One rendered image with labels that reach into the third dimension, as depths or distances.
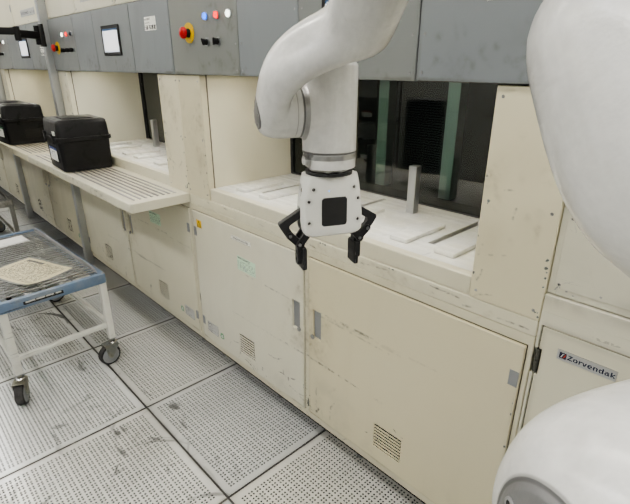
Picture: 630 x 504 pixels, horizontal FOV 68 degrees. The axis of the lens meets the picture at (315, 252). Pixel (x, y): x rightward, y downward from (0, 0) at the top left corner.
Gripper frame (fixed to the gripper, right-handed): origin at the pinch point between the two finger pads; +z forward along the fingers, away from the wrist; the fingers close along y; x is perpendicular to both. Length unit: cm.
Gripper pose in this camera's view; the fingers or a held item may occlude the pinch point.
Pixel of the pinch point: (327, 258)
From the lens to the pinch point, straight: 80.5
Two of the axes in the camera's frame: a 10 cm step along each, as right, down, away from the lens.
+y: 9.5, -1.2, 2.9
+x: -3.2, -3.5, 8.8
